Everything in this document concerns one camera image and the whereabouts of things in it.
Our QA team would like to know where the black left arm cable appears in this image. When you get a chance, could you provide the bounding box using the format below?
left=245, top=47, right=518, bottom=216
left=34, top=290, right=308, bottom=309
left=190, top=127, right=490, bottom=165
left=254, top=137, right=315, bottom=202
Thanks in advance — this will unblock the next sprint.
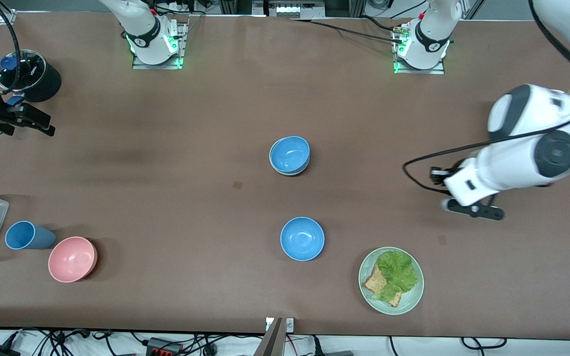
left=402, top=0, right=570, bottom=193

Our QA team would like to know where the black table cable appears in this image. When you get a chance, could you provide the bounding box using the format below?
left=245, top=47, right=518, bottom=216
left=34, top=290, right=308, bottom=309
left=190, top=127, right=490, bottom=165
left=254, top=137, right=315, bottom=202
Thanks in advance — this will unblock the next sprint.
left=289, top=19, right=404, bottom=44
left=361, top=16, right=404, bottom=33

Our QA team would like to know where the glass lid with blue knob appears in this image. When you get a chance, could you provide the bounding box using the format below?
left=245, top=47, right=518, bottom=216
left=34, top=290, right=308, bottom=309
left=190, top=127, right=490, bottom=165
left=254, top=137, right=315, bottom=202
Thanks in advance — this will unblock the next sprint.
left=0, top=49, right=47, bottom=92

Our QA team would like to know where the blue bowl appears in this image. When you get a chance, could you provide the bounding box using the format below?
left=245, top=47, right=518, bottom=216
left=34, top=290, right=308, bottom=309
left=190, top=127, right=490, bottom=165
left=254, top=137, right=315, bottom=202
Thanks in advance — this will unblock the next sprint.
left=280, top=217, right=325, bottom=262
left=270, top=136, right=311, bottom=174

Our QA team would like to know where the grey equipment box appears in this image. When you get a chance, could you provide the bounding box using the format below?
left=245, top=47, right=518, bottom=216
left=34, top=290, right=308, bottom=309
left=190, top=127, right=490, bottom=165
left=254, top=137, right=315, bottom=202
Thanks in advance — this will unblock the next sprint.
left=253, top=0, right=326, bottom=19

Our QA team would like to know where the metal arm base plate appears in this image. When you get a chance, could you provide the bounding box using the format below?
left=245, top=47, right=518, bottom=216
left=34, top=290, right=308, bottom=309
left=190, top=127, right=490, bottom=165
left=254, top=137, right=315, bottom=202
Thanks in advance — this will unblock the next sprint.
left=132, top=21, right=188, bottom=70
left=393, top=25, right=446, bottom=75

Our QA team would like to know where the grey metal bar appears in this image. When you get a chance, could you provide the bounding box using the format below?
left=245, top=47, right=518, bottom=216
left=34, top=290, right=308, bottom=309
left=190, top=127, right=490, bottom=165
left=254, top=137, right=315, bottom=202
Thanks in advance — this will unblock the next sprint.
left=254, top=318, right=285, bottom=356

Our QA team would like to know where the black floor cable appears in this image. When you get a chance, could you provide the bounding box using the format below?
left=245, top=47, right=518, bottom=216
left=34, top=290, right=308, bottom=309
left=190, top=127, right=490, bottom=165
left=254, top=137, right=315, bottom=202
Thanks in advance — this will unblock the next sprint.
left=461, top=337, right=507, bottom=351

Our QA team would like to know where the green bowl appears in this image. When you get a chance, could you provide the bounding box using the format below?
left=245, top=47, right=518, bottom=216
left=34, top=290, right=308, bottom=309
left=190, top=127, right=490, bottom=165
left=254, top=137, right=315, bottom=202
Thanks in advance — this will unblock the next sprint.
left=269, top=142, right=311, bottom=177

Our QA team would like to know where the green lettuce leaf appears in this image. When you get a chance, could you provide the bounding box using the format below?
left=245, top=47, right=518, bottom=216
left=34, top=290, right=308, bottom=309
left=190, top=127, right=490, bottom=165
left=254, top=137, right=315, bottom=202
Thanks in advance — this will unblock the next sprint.
left=373, top=250, right=419, bottom=302

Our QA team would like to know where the black plug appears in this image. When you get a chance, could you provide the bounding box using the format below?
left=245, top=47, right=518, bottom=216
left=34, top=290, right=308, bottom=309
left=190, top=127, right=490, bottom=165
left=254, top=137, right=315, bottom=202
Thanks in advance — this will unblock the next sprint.
left=312, top=336, right=355, bottom=356

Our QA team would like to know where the white bracket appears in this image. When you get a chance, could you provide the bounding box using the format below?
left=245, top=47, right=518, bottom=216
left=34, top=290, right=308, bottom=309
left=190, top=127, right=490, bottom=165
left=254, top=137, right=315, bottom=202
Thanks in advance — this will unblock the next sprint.
left=265, top=317, right=295, bottom=332

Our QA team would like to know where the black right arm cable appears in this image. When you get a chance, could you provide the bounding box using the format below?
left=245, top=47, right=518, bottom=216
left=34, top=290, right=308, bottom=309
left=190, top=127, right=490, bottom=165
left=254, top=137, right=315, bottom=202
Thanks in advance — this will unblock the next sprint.
left=0, top=0, right=21, bottom=97

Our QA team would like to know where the black orange power strip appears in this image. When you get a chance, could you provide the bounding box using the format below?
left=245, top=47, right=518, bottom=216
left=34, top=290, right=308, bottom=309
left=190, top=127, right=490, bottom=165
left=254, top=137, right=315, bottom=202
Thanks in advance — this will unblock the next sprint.
left=146, top=338, right=183, bottom=356

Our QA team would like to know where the green plate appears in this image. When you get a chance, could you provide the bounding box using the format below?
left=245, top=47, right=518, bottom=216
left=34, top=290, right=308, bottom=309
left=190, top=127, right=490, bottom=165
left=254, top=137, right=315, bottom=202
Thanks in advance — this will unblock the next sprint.
left=358, top=246, right=425, bottom=315

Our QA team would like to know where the blue cup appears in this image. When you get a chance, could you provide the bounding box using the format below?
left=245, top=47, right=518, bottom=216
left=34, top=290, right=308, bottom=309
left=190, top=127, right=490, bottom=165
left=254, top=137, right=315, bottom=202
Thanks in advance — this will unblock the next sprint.
left=4, top=221, right=57, bottom=250

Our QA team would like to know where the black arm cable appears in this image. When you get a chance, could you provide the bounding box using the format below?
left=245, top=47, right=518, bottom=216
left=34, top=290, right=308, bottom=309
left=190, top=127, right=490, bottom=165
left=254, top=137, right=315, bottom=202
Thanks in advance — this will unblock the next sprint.
left=0, top=0, right=21, bottom=97
left=402, top=0, right=570, bottom=193

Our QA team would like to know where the pink bowl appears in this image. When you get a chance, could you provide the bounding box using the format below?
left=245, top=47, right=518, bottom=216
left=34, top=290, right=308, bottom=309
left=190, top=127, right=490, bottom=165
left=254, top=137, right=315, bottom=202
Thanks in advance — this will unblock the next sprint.
left=48, top=236, right=98, bottom=283

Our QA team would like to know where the black round pot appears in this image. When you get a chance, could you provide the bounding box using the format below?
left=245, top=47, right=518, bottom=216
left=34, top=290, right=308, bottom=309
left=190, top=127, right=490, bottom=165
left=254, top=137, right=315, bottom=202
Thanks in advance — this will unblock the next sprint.
left=0, top=49, right=62, bottom=103

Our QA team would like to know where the brown toast slice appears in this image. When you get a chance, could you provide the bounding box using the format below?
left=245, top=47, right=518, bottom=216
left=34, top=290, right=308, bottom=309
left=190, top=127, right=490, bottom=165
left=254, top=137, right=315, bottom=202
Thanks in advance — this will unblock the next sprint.
left=363, top=265, right=403, bottom=308

